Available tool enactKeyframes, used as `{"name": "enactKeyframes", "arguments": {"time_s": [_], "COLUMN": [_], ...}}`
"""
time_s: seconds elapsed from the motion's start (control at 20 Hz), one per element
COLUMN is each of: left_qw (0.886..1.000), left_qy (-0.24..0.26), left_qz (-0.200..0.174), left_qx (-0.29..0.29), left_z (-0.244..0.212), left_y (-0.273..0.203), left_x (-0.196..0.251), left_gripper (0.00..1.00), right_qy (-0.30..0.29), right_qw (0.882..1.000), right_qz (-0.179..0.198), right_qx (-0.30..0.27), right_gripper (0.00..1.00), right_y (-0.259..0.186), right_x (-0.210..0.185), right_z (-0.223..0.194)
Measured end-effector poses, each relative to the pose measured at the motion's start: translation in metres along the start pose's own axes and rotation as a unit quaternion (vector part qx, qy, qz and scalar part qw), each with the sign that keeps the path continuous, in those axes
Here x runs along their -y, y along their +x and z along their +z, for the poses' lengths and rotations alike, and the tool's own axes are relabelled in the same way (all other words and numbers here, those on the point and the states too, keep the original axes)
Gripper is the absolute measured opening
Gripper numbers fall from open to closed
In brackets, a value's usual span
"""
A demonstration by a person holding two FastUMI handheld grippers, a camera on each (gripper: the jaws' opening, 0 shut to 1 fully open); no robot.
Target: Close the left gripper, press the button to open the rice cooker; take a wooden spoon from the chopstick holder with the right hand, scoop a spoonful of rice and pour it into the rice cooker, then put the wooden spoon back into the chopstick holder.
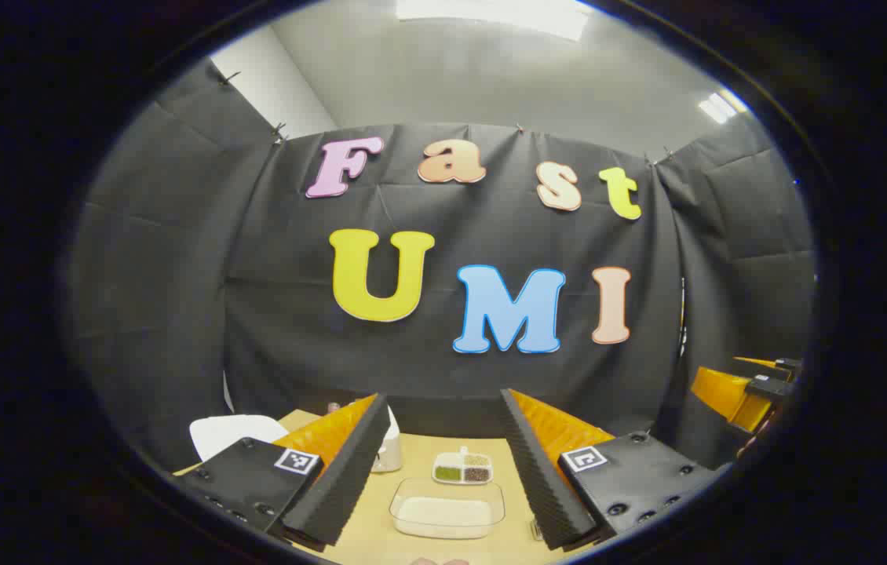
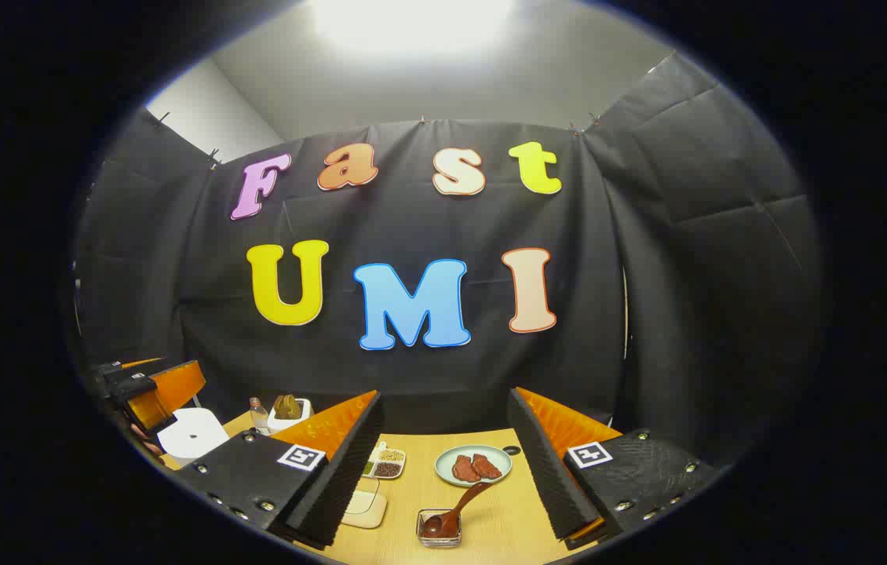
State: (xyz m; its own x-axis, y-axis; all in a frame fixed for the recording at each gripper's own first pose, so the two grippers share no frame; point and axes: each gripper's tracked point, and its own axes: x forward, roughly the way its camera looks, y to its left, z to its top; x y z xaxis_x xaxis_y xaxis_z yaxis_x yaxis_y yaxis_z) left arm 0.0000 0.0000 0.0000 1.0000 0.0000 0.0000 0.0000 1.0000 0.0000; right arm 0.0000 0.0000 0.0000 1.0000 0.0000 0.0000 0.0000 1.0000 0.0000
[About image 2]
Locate black backdrop cloth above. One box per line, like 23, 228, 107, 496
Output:
75, 55, 829, 472

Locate white rice cooker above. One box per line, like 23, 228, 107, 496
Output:
157, 406, 230, 461

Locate pale green plate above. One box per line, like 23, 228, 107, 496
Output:
434, 444, 513, 488

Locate metal wire chopstick holder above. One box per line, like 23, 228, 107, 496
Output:
415, 508, 463, 549

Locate white toaster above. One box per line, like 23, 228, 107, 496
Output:
267, 395, 313, 433

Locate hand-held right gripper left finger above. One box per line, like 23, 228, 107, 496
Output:
177, 390, 385, 550

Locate brown wooden spoon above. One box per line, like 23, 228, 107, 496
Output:
421, 481, 492, 539

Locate clear container of rice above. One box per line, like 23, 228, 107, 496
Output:
340, 479, 389, 530

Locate white divided bean dish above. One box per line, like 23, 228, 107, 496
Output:
363, 443, 407, 480

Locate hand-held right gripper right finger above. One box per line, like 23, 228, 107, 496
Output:
508, 386, 727, 550

